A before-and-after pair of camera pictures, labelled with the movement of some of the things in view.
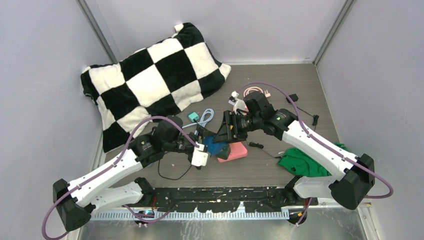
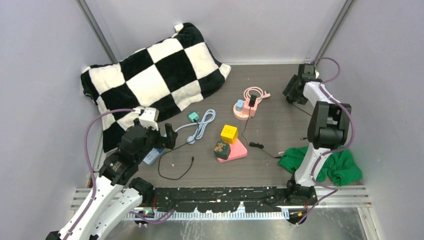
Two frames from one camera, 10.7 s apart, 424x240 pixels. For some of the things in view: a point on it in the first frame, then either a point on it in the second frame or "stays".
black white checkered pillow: [155, 82] stays
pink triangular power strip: [238, 150] stays
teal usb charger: [193, 116] stays
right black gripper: [225, 134] → [289, 90]
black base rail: [224, 199] stays
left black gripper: [202, 132] → [168, 141]
